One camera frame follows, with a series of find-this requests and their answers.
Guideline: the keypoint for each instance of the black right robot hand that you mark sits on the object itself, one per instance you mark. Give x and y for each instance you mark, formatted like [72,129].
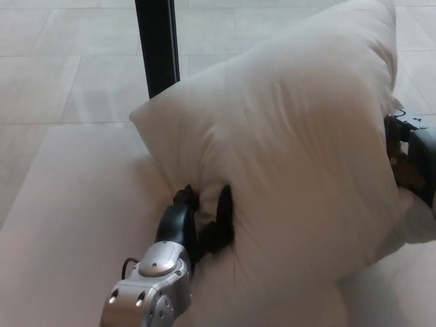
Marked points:
[413,160]

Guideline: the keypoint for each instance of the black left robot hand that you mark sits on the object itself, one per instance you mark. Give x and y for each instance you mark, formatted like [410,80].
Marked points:
[178,221]

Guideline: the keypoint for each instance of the white square pillow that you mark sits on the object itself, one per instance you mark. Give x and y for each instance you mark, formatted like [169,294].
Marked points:
[299,136]

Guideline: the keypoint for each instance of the black metal post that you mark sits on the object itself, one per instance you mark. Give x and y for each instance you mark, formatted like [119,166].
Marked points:
[156,44]

